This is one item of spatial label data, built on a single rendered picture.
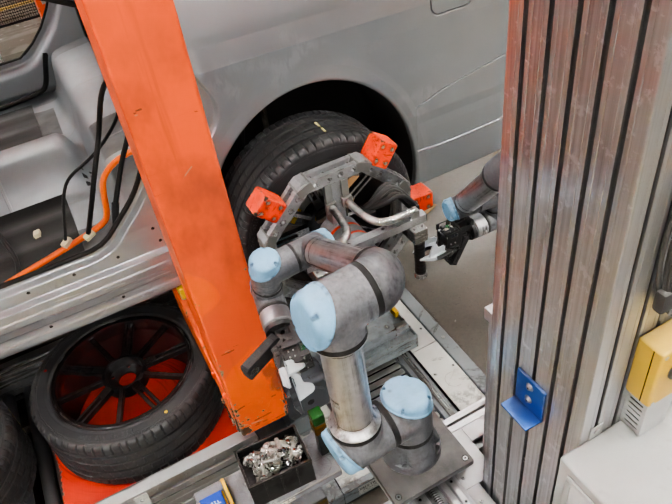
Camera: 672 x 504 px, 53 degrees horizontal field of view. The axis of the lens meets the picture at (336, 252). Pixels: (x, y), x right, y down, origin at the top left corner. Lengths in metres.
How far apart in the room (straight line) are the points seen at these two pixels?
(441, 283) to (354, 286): 2.08
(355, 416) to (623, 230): 0.73
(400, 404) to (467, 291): 1.75
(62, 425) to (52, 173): 1.04
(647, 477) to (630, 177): 0.58
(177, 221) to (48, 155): 1.45
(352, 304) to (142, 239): 1.18
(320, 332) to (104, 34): 0.68
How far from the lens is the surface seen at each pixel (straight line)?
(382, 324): 2.80
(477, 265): 3.36
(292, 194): 2.07
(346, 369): 1.31
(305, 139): 2.16
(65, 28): 3.74
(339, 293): 1.19
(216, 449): 2.35
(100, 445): 2.37
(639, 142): 0.85
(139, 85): 1.41
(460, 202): 2.09
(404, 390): 1.56
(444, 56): 2.42
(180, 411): 2.35
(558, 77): 0.92
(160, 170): 1.50
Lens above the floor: 2.30
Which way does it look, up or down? 41 degrees down
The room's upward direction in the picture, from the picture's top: 9 degrees counter-clockwise
